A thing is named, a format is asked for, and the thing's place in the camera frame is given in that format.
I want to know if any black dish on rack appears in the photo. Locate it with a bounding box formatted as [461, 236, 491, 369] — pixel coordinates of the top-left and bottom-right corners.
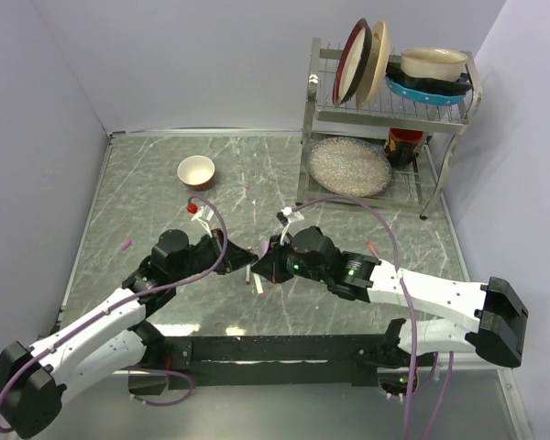
[386, 62, 472, 95]

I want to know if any steel dish rack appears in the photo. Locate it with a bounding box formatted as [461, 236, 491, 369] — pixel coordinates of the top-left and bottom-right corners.
[296, 38, 483, 220]

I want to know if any cream plate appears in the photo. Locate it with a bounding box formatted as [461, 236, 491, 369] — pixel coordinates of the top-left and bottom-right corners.
[356, 20, 391, 109]

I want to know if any pink highlighter pen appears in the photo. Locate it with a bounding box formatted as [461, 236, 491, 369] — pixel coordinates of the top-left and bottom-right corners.
[260, 241, 270, 257]

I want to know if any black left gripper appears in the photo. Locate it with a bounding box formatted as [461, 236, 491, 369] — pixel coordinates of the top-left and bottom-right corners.
[170, 227, 258, 282]

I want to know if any red black cup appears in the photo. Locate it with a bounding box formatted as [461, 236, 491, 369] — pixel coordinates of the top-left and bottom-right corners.
[383, 128, 424, 168]

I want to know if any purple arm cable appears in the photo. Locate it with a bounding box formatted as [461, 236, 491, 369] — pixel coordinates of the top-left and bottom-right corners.
[0, 196, 230, 435]
[297, 195, 455, 440]

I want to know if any black base bar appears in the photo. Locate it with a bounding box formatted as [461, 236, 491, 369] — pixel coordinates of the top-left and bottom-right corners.
[137, 335, 410, 387]

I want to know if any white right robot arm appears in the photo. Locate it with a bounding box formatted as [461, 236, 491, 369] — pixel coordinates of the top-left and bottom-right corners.
[251, 226, 529, 369]

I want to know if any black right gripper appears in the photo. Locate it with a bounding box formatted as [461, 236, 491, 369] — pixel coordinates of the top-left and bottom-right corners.
[253, 233, 330, 284]

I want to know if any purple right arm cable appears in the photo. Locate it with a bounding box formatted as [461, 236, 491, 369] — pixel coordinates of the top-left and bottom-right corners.
[297, 195, 455, 440]

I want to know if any cream red bowl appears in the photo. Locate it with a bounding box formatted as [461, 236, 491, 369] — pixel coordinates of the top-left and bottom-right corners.
[177, 155, 215, 191]

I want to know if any red rimmed plate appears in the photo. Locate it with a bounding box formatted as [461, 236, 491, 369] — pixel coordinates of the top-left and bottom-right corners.
[332, 18, 372, 107]

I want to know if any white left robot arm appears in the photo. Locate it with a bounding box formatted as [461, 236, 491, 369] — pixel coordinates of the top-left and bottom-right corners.
[0, 229, 258, 439]

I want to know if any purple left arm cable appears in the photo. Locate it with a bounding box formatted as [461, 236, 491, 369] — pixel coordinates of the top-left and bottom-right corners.
[0, 196, 230, 435]

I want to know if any blue dotted dish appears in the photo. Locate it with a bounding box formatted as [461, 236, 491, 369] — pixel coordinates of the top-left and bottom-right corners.
[385, 77, 468, 106]

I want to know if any thick white red marker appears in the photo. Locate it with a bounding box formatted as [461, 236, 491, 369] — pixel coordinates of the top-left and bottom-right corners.
[253, 274, 264, 295]

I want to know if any cream bowl on rack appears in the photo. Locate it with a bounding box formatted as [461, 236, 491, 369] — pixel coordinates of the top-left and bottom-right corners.
[401, 48, 468, 82]

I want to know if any speckled grey plate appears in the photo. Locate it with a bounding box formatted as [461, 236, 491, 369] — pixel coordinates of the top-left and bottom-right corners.
[308, 137, 392, 197]

